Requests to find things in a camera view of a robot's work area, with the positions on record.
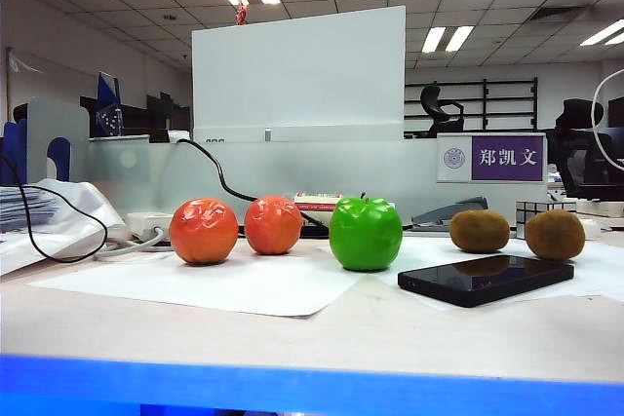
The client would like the fuzzy brown kiwi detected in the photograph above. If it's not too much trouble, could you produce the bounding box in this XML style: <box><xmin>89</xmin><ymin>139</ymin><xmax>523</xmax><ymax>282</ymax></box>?
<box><xmin>524</xmin><ymin>208</ymin><xmax>587</xmax><ymax>261</ymax></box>
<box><xmin>448</xmin><ymin>208</ymin><xmax>512</xmax><ymax>254</ymax></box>

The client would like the grey file bookend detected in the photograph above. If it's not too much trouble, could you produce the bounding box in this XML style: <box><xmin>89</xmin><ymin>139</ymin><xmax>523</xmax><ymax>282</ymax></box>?
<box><xmin>26</xmin><ymin>96</ymin><xmax>92</xmax><ymax>184</ymax></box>

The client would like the blue front edge strip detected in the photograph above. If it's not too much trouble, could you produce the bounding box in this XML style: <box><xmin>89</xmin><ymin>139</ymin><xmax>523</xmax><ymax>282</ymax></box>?
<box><xmin>0</xmin><ymin>353</ymin><xmax>624</xmax><ymax>416</ymax></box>

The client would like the stack of printed papers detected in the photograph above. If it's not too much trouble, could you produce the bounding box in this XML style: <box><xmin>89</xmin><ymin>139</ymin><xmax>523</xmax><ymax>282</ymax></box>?
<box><xmin>0</xmin><ymin>185</ymin><xmax>62</xmax><ymax>233</ymax></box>

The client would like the black wall shelf rack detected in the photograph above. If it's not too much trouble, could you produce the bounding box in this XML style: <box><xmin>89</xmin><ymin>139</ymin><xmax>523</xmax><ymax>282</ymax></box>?
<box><xmin>404</xmin><ymin>76</ymin><xmax>540</xmax><ymax>133</ymax></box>

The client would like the white plastic bag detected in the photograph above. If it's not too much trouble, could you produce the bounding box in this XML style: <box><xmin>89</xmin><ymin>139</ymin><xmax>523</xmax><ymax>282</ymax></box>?
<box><xmin>0</xmin><ymin>177</ymin><xmax>129</xmax><ymax>277</ymax></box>

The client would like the silver mirror cube puzzle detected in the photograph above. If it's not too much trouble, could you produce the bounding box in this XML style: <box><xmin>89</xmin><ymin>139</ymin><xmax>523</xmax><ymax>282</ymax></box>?
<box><xmin>515</xmin><ymin>199</ymin><xmax>579</xmax><ymax>241</ymax></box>

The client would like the black smartphone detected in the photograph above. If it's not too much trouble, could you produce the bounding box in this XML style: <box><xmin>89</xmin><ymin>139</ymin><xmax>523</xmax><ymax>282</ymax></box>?
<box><xmin>396</xmin><ymin>253</ymin><xmax>576</xmax><ymax>310</ymax></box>

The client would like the purple white name plate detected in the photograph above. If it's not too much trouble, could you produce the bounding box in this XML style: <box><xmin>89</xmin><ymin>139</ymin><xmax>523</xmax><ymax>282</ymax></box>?
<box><xmin>436</xmin><ymin>132</ymin><xmax>549</xmax><ymax>185</ymax></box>

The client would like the thick black cable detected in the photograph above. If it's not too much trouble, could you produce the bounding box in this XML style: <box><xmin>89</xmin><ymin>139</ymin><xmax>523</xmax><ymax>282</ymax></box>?
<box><xmin>175</xmin><ymin>136</ymin><xmax>332</xmax><ymax>232</ymax></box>

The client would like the blue crystal trophy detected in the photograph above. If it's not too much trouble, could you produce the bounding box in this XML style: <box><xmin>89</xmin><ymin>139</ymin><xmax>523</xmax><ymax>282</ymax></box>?
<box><xmin>95</xmin><ymin>71</ymin><xmax>125</xmax><ymax>138</ymax></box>

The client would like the white looped cable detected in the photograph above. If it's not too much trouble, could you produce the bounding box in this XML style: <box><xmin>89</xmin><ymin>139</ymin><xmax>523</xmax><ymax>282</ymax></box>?
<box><xmin>591</xmin><ymin>67</ymin><xmax>624</xmax><ymax>171</ymax></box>

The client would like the thin black cable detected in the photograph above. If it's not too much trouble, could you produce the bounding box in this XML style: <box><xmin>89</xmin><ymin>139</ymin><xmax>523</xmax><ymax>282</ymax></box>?
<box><xmin>0</xmin><ymin>152</ymin><xmax>109</xmax><ymax>264</ymax></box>

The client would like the black mesh office chair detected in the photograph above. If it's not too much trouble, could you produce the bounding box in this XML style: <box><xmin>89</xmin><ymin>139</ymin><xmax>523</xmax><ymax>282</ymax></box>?
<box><xmin>548</xmin><ymin>97</ymin><xmax>624</xmax><ymax>202</ymax></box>

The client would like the frosted glass desk partition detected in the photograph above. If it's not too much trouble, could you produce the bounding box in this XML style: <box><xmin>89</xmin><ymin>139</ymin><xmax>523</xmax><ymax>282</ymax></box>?
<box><xmin>87</xmin><ymin>135</ymin><xmax>550</xmax><ymax>232</ymax></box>

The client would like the dark background furniture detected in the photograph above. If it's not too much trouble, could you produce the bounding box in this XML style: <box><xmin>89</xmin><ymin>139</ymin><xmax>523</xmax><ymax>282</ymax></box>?
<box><xmin>80</xmin><ymin>91</ymin><xmax>192</xmax><ymax>143</ymax></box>

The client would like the grey stapler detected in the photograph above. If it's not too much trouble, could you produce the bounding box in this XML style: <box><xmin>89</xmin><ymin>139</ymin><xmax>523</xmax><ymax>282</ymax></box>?
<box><xmin>411</xmin><ymin>195</ymin><xmax>489</xmax><ymax>233</ymax></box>

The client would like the blue file bookend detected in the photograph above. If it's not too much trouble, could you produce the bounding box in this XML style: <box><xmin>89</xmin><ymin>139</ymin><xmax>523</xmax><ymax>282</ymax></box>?
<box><xmin>0</xmin><ymin>118</ymin><xmax>29</xmax><ymax>186</ymax></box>

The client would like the glossy orange fruit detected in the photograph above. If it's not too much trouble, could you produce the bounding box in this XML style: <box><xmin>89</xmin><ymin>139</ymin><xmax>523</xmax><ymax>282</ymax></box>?
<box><xmin>168</xmin><ymin>197</ymin><xmax>241</xmax><ymax>267</ymax></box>
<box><xmin>243</xmin><ymin>194</ymin><xmax>305</xmax><ymax>257</ymax></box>

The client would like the white power adapter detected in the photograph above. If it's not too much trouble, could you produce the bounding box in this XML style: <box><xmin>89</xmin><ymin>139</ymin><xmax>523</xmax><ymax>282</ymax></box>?
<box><xmin>125</xmin><ymin>210</ymin><xmax>189</xmax><ymax>243</ymax></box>

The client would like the large white board panel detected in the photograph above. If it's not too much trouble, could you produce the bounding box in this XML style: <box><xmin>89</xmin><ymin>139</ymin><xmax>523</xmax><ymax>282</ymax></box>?
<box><xmin>191</xmin><ymin>4</ymin><xmax>408</xmax><ymax>144</ymax></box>

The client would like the white power cable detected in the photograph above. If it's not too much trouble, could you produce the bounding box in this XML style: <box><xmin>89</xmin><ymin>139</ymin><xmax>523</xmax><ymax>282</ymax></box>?
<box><xmin>91</xmin><ymin>224</ymin><xmax>173</xmax><ymax>262</ymax></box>

